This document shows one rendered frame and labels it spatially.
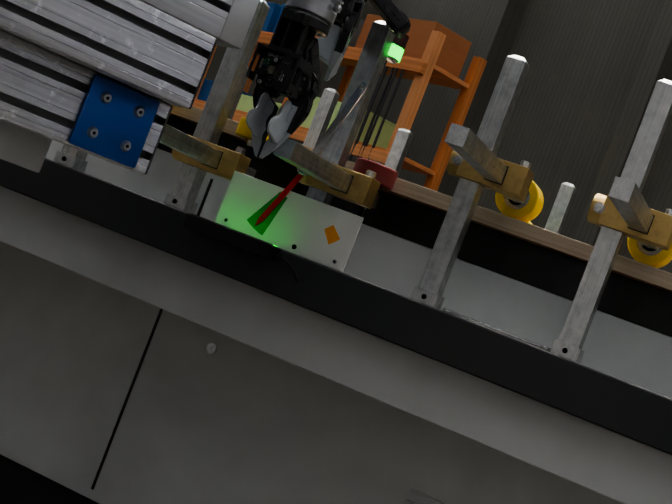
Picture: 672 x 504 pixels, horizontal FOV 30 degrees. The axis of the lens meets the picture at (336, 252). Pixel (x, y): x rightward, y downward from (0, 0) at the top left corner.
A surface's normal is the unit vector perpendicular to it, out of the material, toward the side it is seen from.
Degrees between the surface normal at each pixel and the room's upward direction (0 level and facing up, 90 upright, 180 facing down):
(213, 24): 90
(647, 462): 90
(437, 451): 90
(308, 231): 90
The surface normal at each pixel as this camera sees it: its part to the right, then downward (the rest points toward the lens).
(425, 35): -0.71, -0.28
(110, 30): 0.56, 0.20
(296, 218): -0.32, -0.14
